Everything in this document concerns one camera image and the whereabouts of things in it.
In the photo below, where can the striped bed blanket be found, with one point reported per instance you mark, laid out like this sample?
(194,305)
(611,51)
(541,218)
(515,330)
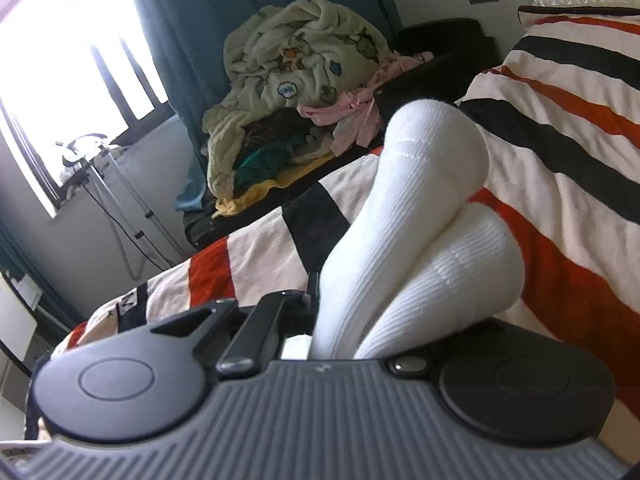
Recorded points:
(560,118)

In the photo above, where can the black armchair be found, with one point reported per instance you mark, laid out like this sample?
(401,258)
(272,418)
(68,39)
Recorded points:
(461,50)

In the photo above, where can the window with dark frame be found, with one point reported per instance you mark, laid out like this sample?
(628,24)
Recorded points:
(71,69)

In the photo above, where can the garment steamer stand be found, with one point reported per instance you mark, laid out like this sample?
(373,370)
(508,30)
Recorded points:
(91,164)

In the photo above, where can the teal curtain right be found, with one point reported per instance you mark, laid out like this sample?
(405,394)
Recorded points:
(186,39)

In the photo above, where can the green garment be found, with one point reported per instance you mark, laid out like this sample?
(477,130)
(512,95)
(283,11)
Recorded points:
(262,165)

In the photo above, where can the white sweatpants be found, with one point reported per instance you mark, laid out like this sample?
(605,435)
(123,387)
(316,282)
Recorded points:
(420,261)

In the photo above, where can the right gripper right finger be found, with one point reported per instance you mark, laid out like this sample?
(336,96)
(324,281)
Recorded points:
(434,356)

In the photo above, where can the yellow towel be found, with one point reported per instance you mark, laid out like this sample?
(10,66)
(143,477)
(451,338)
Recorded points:
(258,191)

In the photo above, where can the pink garment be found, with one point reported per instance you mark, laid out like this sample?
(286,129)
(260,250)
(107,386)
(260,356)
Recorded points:
(354,115)

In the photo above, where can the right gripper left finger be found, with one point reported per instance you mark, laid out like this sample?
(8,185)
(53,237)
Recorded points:
(277,316)

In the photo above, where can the white black chair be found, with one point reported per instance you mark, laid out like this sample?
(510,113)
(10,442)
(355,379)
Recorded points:
(17,326)

